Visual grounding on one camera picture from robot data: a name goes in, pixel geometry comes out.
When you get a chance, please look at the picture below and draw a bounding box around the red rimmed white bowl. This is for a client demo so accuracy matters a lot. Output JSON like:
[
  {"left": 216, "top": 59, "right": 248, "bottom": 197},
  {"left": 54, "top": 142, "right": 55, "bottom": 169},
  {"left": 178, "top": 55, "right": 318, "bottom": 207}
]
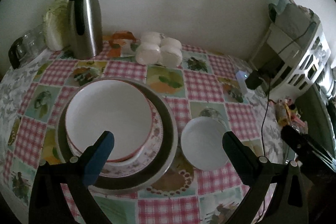
[{"left": 65, "top": 79, "right": 153, "bottom": 162}]

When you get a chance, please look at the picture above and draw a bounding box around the checkered fruit tablecloth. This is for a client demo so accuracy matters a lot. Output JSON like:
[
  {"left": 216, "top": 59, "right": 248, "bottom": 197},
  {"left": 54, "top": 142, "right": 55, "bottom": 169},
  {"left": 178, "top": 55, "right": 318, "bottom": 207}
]
[{"left": 1, "top": 43, "right": 284, "bottom": 223}]

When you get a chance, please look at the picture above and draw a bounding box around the napa cabbage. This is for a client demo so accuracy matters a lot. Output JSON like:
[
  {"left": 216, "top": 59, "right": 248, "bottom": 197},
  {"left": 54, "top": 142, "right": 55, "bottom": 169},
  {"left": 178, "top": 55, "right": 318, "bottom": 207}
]
[{"left": 43, "top": 0, "right": 69, "bottom": 51}]

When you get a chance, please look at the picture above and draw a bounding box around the floral rimmed white plate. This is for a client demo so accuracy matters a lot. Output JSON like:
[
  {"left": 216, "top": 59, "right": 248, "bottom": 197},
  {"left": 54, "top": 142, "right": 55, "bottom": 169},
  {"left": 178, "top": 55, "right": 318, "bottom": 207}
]
[{"left": 67, "top": 101, "right": 163, "bottom": 178}]

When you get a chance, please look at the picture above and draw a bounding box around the black power adapter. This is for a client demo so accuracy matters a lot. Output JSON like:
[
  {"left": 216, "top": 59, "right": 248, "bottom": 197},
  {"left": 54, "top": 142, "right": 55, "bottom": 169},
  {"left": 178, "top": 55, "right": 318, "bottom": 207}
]
[{"left": 245, "top": 70, "right": 263, "bottom": 90}]

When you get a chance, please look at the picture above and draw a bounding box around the stainless steel thermos jug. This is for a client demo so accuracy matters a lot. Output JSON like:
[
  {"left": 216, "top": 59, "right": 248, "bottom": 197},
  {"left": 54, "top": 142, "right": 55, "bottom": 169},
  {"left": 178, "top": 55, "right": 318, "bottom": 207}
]
[{"left": 67, "top": 0, "right": 103, "bottom": 60}]

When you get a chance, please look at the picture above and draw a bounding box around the white power strip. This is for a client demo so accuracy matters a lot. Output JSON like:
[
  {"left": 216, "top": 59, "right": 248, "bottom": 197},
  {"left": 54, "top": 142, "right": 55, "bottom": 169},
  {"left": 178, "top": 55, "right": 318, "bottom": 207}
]
[{"left": 236, "top": 71, "right": 248, "bottom": 95}]

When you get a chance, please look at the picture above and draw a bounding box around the white toilet paper pack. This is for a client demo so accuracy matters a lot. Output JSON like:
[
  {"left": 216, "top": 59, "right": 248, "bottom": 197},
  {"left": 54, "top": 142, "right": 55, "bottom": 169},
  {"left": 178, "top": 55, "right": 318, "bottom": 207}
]
[{"left": 135, "top": 31, "right": 183, "bottom": 68}]

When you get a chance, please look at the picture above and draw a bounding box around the glass jar with dark lid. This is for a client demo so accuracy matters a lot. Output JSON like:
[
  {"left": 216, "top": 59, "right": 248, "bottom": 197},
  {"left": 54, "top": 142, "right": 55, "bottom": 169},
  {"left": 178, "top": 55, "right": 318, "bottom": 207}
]
[{"left": 8, "top": 24, "right": 47, "bottom": 69}]

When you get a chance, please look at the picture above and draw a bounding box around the orange patterned packet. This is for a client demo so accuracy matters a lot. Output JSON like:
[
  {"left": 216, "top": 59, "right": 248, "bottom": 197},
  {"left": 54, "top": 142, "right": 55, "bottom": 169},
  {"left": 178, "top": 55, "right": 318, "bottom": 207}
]
[{"left": 103, "top": 31, "right": 139, "bottom": 58}]

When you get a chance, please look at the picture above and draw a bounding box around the black power cable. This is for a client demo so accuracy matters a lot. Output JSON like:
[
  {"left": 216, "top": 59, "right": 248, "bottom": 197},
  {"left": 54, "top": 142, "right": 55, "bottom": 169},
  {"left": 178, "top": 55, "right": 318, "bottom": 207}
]
[{"left": 258, "top": 21, "right": 316, "bottom": 219}]

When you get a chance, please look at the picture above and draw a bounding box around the plain white bowl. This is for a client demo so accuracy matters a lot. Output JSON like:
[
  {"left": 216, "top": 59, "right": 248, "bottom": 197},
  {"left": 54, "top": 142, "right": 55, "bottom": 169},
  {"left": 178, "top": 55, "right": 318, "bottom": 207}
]
[{"left": 181, "top": 117, "right": 228, "bottom": 171}]

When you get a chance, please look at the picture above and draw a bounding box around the grey round metal tray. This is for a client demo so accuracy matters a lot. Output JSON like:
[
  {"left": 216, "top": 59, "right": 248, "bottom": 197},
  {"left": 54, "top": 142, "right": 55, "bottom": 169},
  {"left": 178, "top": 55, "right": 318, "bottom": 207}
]
[{"left": 56, "top": 78, "right": 178, "bottom": 194}]

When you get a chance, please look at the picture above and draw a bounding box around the yellow snack packet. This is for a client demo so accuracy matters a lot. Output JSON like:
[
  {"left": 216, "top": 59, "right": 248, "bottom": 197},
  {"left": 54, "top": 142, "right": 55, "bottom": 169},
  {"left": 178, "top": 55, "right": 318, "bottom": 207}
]
[{"left": 275, "top": 97, "right": 307, "bottom": 128}]

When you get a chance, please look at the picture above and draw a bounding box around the white plastic basket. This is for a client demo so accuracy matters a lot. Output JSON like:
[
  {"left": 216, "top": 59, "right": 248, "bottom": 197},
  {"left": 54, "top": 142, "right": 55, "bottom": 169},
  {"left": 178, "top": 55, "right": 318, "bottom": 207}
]
[{"left": 249, "top": 0, "right": 331, "bottom": 101}]

